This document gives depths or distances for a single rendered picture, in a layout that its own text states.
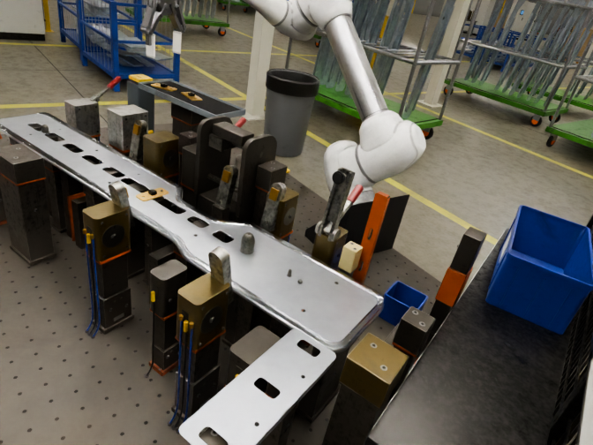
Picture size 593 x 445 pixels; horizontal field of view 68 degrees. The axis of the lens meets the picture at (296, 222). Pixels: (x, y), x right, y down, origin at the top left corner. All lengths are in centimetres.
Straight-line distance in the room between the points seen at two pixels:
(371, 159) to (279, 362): 94
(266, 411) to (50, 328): 73
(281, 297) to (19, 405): 60
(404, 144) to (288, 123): 270
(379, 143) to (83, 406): 114
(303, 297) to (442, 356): 29
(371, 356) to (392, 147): 90
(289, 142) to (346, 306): 337
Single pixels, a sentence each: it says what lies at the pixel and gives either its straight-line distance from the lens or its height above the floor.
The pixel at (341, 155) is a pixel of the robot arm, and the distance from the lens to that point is 163.
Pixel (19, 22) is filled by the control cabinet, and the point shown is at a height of 24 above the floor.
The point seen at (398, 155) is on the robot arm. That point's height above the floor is 110.
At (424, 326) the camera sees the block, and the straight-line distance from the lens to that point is 83.
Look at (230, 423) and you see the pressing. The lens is 72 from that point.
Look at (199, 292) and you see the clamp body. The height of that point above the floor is 104.
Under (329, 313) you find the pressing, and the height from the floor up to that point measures 100.
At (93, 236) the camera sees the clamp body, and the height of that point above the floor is 100.
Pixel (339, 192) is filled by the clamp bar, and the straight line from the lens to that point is 102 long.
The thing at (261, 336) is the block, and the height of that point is 98.
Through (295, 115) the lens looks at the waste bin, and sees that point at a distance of 412.
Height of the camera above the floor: 159
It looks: 30 degrees down
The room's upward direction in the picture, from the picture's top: 11 degrees clockwise
